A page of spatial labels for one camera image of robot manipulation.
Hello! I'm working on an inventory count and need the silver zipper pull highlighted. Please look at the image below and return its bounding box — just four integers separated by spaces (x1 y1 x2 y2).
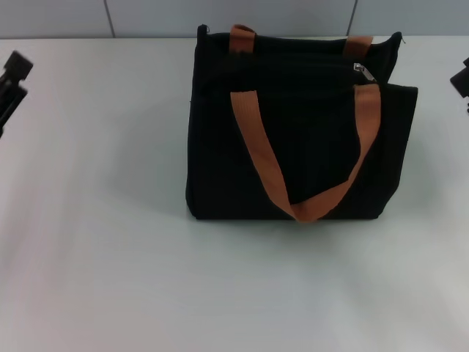
352 62 378 84

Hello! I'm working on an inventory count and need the black bag with orange handles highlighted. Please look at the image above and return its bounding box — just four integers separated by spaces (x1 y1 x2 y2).
184 23 419 224

